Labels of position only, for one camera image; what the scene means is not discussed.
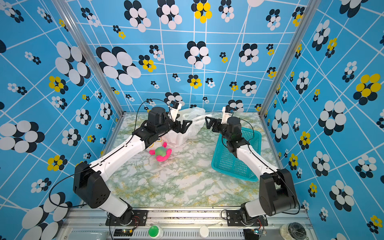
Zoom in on white translucent plastic bag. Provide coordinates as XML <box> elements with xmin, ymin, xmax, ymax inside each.
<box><xmin>162</xmin><ymin>107</ymin><xmax>206</xmax><ymax>148</ymax></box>

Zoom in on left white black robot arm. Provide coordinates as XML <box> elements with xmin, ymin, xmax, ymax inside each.
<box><xmin>73</xmin><ymin>107</ymin><xmax>192</xmax><ymax>225</ymax></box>

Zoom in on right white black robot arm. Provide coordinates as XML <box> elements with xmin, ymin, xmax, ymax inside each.
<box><xmin>205</xmin><ymin>117</ymin><xmax>300</xmax><ymax>225</ymax></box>

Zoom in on teal plastic basket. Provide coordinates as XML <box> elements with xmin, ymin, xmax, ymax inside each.
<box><xmin>211</xmin><ymin>125</ymin><xmax>262</xmax><ymax>183</ymax></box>

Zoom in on pink panda plush toy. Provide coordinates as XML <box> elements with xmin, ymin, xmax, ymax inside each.
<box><xmin>148</xmin><ymin>141</ymin><xmax>172</xmax><ymax>162</ymax></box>

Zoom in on white round button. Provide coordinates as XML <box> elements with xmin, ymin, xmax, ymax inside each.
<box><xmin>199</xmin><ymin>226</ymin><xmax>210</xmax><ymax>239</ymax></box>

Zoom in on small circuit board right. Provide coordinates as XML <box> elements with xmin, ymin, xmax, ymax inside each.
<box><xmin>243</xmin><ymin>229</ymin><xmax>266</xmax><ymax>240</ymax></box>

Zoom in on small circuit board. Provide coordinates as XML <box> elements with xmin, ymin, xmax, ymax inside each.
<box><xmin>114</xmin><ymin>229</ymin><xmax>133</xmax><ymax>237</ymax></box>
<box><xmin>243</xmin><ymin>229</ymin><xmax>266</xmax><ymax>240</ymax></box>

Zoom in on green push button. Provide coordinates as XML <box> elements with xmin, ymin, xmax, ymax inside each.
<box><xmin>148</xmin><ymin>226</ymin><xmax>161</xmax><ymax>239</ymax></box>

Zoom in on tape roll in cup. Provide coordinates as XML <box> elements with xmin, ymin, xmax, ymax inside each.
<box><xmin>279</xmin><ymin>222</ymin><xmax>307</xmax><ymax>240</ymax></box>

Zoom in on small circuit board left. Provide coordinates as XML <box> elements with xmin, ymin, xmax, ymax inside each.
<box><xmin>114</xmin><ymin>229</ymin><xmax>133</xmax><ymax>237</ymax></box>

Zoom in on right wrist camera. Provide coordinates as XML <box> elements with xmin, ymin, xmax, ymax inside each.
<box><xmin>221</xmin><ymin>106</ymin><xmax>235</xmax><ymax>124</ymax></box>

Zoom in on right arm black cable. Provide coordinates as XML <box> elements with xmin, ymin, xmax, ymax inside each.
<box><xmin>238</xmin><ymin>118</ymin><xmax>301</xmax><ymax>216</ymax></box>

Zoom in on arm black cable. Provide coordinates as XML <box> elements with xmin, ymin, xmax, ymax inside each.
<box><xmin>238</xmin><ymin>118</ymin><xmax>301</xmax><ymax>216</ymax></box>
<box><xmin>47</xmin><ymin>98</ymin><xmax>171</xmax><ymax>209</ymax></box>

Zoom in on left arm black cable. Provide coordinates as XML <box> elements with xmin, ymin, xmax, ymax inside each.
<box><xmin>47</xmin><ymin>98</ymin><xmax>171</xmax><ymax>209</ymax></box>

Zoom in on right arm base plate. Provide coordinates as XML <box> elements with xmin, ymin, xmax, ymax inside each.
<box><xmin>221</xmin><ymin>209</ymin><xmax>269</xmax><ymax>228</ymax></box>

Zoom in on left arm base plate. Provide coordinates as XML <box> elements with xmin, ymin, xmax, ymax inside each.
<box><xmin>106</xmin><ymin>210</ymin><xmax>149</xmax><ymax>227</ymax></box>

